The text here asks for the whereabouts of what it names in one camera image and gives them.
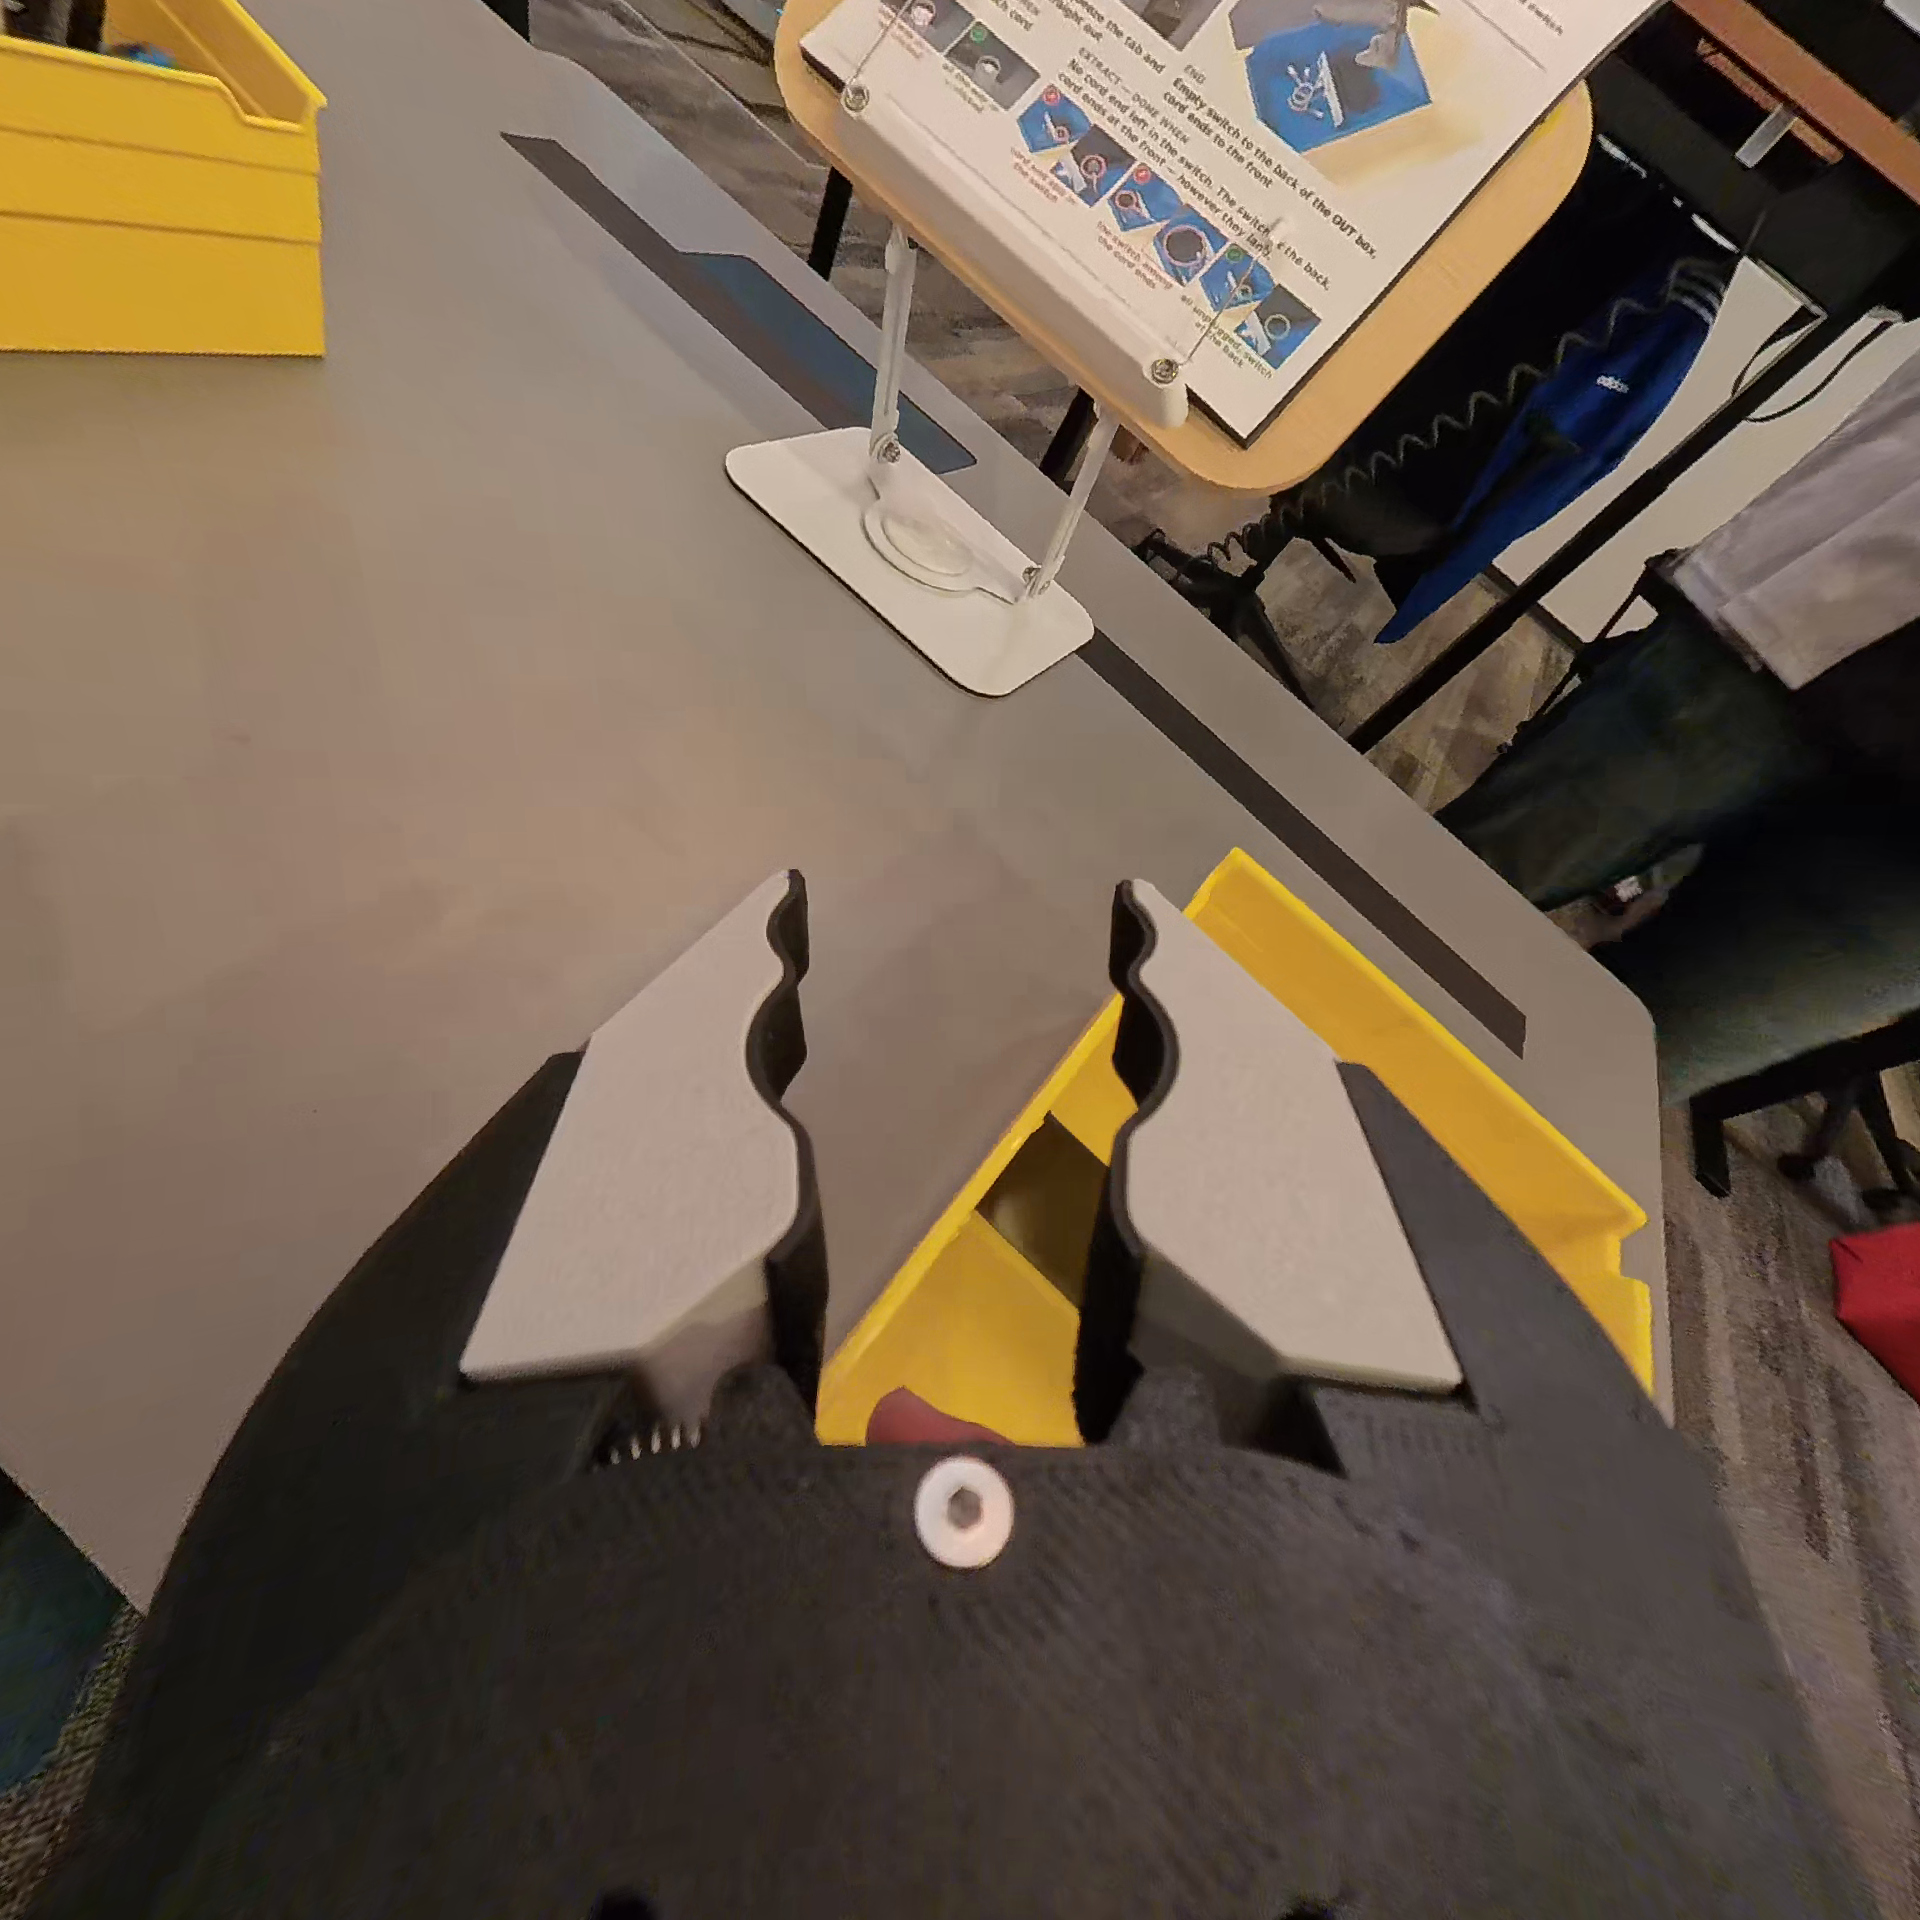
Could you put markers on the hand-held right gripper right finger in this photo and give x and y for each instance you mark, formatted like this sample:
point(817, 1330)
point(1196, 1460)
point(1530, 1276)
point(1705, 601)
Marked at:
point(1274, 1201)

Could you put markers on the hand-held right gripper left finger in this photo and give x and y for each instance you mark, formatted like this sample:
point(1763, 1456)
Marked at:
point(645, 1201)

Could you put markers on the yellow bin with black divider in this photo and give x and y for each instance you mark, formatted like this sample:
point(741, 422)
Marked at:
point(1350, 1051)

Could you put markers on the yellow plastic bin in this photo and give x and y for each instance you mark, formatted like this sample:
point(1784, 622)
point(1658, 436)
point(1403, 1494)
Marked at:
point(150, 254)

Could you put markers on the red soft object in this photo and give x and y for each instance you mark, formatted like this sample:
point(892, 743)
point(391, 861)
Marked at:
point(1882, 1299)

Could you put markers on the blue sports jacket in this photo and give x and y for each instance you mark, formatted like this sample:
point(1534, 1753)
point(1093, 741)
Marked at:
point(1621, 391)

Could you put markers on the instruction sheet on stand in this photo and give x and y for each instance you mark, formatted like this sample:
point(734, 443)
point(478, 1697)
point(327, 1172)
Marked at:
point(1484, 254)

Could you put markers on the printed instruction sheet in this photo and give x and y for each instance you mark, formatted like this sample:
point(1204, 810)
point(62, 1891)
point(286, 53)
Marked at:
point(1200, 151)

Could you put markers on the wooden table with black legs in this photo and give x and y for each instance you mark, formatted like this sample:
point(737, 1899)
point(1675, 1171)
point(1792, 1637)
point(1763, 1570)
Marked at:
point(1801, 75)

